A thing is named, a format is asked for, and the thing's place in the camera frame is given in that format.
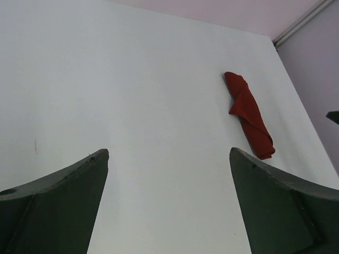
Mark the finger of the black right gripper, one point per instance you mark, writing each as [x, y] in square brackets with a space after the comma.
[333, 116]

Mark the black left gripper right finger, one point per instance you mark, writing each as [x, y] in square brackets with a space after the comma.
[283, 213]

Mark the red cloth napkin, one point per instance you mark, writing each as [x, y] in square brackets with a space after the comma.
[246, 109]

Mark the right aluminium frame post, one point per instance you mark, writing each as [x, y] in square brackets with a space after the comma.
[301, 22]

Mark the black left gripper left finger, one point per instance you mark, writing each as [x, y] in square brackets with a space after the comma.
[55, 213]

